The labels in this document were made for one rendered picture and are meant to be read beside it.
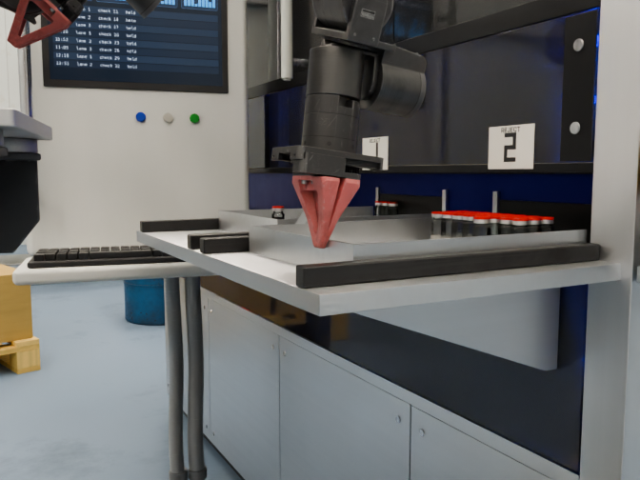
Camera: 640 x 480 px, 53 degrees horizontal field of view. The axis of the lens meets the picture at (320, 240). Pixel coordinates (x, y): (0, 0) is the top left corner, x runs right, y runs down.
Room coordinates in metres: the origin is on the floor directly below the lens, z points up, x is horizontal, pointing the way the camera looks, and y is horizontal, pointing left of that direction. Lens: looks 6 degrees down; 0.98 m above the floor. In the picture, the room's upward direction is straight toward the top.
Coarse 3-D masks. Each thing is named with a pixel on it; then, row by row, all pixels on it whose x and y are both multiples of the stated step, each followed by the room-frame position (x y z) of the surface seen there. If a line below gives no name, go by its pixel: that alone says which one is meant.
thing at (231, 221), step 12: (228, 216) 1.14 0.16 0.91; (240, 216) 1.09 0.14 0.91; (252, 216) 1.04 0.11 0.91; (264, 216) 1.22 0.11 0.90; (288, 216) 1.25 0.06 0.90; (348, 216) 1.31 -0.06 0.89; (360, 216) 1.02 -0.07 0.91; (372, 216) 1.04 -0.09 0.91; (384, 216) 1.05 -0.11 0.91; (396, 216) 1.06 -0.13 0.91; (408, 216) 1.07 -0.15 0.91; (420, 216) 1.08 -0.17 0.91; (228, 228) 1.14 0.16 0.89; (240, 228) 1.09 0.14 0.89
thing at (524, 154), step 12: (492, 132) 0.92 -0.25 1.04; (504, 132) 0.90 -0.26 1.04; (516, 132) 0.88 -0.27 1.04; (528, 132) 0.87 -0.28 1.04; (492, 144) 0.92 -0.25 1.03; (504, 144) 0.90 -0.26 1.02; (516, 144) 0.88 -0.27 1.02; (528, 144) 0.86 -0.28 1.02; (492, 156) 0.92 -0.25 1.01; (516, 156) 0.88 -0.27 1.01; (528, 156) 0.86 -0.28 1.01; (492, 168) 0.92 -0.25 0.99; (504, 168) 0.90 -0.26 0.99; (516, 168) 0.88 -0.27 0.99; (528, 168) 0.86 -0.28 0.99
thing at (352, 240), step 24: (264, 240) 0.80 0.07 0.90; (288, 240) 0.74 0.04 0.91; (336, 240) 0.91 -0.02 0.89; (360, 240) 0.93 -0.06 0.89; (384, 240) 0.95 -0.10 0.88; (408, 240) 0.97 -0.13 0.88; (432, 240) 0.67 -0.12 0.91; (456, 240) 0.68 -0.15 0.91; (480, 240) 0.70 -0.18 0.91; (504, 240) 0.72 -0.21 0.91; (528, 240) 0.73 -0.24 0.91; (552, 240) 0.75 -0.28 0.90; (576, 240) 0.77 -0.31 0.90
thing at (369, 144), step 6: (366, 138) 1.22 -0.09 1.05; (372, 138) 1.20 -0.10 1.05; (378, 138) 1.18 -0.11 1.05; (384, 138) 1.16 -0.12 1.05; (366, 144) 1.22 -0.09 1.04; (372, 144) 1.20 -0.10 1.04; (378, 144) 1.18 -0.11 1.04; (384, 144) 1.16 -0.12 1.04; (366, 150) 1.22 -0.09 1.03; (372, 150) 1.20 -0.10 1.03; (378, 150) 1.18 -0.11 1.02; (384, 150) 1.16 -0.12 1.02; (378, 156) 1.18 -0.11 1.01; (384, 156) 1.16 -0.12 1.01; (384, 162) 1.16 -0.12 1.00; (384, 168) 1.16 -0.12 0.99
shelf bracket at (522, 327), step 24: (360, 312) 0.67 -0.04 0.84; (384, 312) 0.68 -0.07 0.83; (408, 312) 0.70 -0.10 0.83; (432, 312) 0.71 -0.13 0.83; (456, 312) 0.73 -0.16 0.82; (480, 312) 0.75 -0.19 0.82; (504, 312) 0.76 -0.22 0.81; (528, 312) 0.78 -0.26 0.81; (552, 312) 0.80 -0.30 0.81; (432, 336) 0.71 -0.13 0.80; (456, 336) 0.73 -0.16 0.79; (480, 336) 0.75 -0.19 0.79; (504, 336) 0.76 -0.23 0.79; (528, 336) 0.78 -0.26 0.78; (552, 336) 0.81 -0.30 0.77; (528, 360) 0.78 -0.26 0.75; (552, 360) 0.81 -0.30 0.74
